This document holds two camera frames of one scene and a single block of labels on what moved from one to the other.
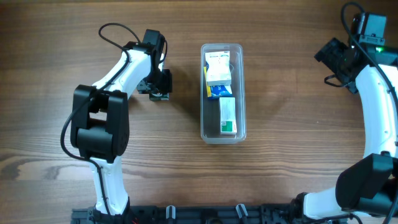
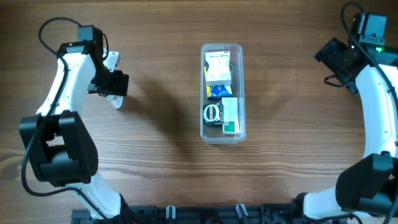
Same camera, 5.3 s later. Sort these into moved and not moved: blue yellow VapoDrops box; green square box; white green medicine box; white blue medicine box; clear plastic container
Moved: green square box; white green medicine box
Not moved: blue yellow VapoDrops box; white blue medicine box; clear plastic container
